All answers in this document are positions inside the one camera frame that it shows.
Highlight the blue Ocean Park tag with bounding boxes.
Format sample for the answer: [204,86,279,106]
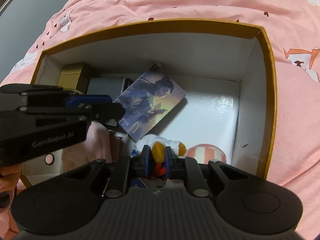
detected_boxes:
[131,178,165,188]

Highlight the gold gift box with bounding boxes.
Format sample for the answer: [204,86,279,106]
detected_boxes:
[58,64,91,94]

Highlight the Donald Duck plush toy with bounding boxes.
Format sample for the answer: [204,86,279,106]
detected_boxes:
[134,134,187,178]

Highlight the pink striped white plush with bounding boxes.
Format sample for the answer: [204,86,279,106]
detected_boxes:
[184,144,227,164]

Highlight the pink zip pouch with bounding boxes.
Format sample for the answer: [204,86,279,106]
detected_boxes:
[62,121,123,172]

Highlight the smartphone with photo case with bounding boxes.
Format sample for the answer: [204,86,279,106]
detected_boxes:
[114,64,185,142]

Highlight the white glasses case box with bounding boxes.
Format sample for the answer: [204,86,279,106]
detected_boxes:
[21,76,135,185]

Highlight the person's left hand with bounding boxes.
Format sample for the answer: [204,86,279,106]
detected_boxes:
[0,164,22,213]

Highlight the orange cardboard storage box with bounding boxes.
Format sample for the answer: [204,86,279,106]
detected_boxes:
[31,19,277,178]

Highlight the pink cloud print duvet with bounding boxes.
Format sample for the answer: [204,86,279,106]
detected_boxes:
[0,0,320,240]

